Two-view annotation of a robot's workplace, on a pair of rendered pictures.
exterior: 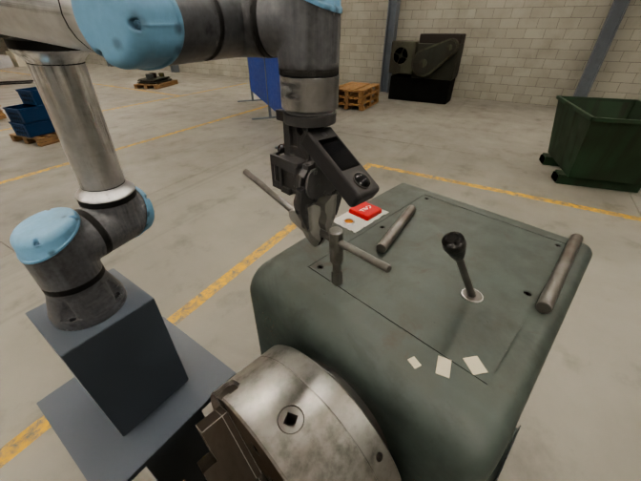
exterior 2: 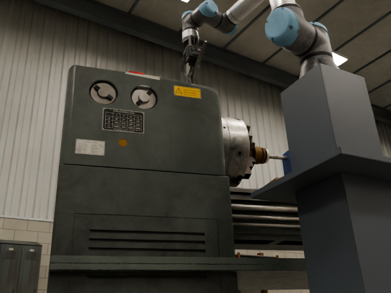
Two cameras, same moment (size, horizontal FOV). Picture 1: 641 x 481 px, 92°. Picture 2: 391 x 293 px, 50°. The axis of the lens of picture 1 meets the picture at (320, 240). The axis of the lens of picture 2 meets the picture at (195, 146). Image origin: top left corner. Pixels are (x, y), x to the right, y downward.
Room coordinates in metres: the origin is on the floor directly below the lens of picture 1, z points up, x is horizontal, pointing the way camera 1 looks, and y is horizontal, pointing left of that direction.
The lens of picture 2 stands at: (1.83, 0.69, 0.33)
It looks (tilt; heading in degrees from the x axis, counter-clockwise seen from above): 24 degrees up; 206
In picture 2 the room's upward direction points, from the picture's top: 3 degrees counter-clockwise
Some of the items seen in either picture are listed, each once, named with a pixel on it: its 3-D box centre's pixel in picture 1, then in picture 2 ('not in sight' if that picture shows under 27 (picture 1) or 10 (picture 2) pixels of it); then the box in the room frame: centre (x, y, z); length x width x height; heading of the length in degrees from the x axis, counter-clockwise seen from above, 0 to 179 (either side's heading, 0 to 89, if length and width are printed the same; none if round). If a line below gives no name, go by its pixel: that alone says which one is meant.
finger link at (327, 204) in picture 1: (317, 214); (188, 71); (0.45, 0.01, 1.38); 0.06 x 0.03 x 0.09; 45
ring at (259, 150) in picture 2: not in sight; (254, 154); (0.10, 0.15, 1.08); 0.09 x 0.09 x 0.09; 45
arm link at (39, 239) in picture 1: (60, 246); (312, 45); (0.52, 0.54, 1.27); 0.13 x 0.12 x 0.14; 157
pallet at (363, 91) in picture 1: (356, 95); not in sight; (8.44, -0.89, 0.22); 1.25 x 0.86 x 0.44; 152
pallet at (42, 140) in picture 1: (51, 112); not in sight; (5.81, 4.76, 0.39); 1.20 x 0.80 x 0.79; 157
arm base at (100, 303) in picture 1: (81, 289); (319, 72); (0.52, 0.54, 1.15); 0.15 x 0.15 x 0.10
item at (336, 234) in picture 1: (336, 258); not in sight; (0.40, -0.03, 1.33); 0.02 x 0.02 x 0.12
